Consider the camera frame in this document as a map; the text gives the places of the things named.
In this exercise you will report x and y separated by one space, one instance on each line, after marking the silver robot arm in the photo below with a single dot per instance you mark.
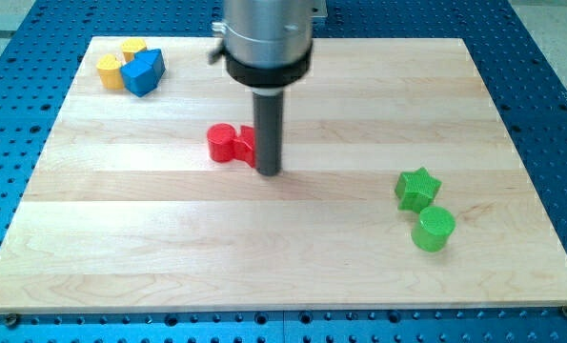
267 45

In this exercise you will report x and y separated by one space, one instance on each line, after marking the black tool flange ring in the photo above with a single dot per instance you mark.
275 78

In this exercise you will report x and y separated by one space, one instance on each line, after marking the yellow hexagon block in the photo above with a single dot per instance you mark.
131 46

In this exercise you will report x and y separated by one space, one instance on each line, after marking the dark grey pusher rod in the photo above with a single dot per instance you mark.
268 128

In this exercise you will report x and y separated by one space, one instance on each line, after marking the green cylinder block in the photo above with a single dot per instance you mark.
433 228

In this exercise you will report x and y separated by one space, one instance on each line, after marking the blue triangular block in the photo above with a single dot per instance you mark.
153 59

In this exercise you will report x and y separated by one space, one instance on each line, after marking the red star block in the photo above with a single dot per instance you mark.
243 146

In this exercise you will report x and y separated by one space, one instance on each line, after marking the red cylinder block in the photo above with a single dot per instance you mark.
220 139

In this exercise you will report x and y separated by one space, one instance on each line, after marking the wooden board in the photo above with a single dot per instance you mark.
126 212

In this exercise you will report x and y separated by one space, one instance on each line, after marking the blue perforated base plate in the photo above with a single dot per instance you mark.
48 45

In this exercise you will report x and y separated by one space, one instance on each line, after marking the blue cube block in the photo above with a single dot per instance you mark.
139 77

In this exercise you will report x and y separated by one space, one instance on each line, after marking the green star block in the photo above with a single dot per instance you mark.
416 190

